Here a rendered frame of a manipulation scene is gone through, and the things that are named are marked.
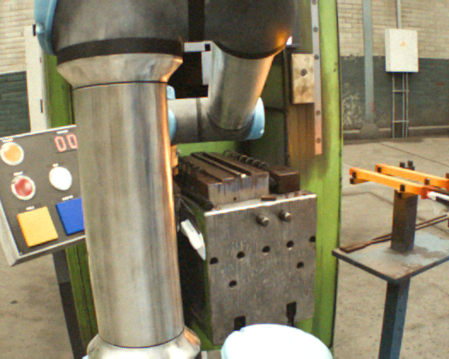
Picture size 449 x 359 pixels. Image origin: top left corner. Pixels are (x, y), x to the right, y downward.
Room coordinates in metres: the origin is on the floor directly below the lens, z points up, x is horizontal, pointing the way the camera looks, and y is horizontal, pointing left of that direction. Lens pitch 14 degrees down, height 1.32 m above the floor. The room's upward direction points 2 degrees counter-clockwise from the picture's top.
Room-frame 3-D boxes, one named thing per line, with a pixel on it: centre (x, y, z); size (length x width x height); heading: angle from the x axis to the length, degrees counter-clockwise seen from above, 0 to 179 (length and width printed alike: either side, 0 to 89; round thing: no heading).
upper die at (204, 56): (1.58, 0.04, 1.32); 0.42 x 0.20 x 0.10; 23
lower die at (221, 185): (1.58, 0.04, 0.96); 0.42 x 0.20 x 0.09; 23
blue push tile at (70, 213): (1.00, 0.35, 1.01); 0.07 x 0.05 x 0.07; 138
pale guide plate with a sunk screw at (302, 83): (1.63, -0.28, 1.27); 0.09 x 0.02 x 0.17; 113
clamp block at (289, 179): (1.51, -0.19, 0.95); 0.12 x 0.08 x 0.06; 23
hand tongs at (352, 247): (1.56, -0.66, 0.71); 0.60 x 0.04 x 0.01; 116
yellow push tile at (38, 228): (0.93, 0.41, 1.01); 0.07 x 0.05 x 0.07; 138
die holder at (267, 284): (1.61, -0.01, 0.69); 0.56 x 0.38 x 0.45; 23
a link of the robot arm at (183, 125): (0.79, 0.10, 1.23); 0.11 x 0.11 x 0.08; 5
